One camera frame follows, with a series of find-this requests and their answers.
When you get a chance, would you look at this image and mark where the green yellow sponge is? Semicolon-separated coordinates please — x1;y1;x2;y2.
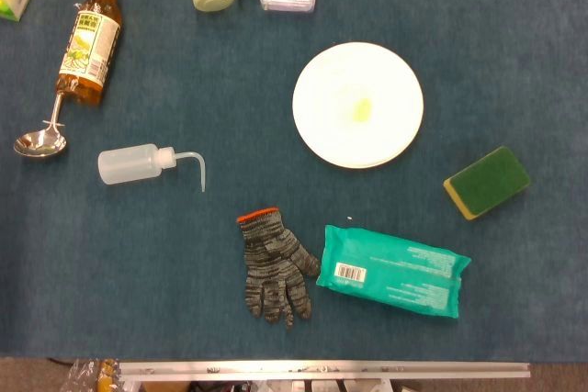
443;145;532;221

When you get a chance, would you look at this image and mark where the white round plate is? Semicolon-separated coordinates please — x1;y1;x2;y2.
292;41;424;170

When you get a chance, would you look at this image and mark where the grey knit glove orange cuff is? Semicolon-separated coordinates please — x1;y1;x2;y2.
236;207;322;330

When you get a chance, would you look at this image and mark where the teal felt table cover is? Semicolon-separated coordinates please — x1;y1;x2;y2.
0;0;588;361

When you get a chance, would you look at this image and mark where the teal wet wipes pack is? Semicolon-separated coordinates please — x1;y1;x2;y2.
315;224;472;319

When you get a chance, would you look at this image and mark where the clear squeeze wash bottle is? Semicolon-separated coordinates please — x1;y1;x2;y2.
97;143;207;193

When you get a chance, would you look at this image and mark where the amber bottle with label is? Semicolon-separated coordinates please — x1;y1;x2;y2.
55;0;124;106

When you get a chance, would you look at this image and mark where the shiny metal ladle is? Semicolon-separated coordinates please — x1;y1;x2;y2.
13;91;68;158

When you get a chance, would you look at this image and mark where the crinkled clear plastic bag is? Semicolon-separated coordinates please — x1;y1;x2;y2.
59;357;121;392

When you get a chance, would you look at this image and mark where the aluminium frame rail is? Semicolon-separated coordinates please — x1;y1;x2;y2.
118;361;532;382

